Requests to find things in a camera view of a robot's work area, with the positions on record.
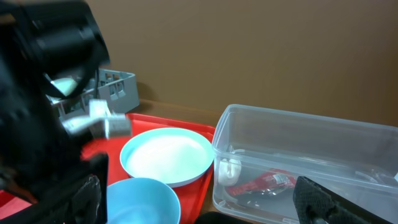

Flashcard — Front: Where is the black waste tray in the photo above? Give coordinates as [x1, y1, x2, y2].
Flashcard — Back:
[194, 212, 251, 224]

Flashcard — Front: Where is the large light blue plate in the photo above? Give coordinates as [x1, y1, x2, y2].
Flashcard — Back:
[119, 128, 214, 188]

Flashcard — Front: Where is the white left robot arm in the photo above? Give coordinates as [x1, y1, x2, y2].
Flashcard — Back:
[1, 1, 109, 203]

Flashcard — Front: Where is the small light blue bowl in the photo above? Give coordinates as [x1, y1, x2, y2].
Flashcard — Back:
[107, 178, 182, 224]

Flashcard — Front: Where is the green bowl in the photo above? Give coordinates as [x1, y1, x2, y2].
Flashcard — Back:
[51, 78, 77, 96]

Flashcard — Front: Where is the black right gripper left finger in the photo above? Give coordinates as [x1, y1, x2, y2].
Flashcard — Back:
[1, 153, 109, 224]

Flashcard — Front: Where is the red plastic tray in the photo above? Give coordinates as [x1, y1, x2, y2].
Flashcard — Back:
[1, 113, 215, 223]

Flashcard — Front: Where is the red sauce packet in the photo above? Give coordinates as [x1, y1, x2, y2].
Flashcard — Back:
[226, 169, 297, 196]

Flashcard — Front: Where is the clear plastic waste bin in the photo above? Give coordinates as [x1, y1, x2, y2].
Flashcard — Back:
[212, 105, 397, 223]

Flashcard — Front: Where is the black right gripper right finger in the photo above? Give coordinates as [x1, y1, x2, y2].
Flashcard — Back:
[293, 176, 391, 224]

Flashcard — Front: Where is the grey dishwasher rack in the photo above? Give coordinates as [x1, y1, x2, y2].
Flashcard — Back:
[47, 69, 139, 120]

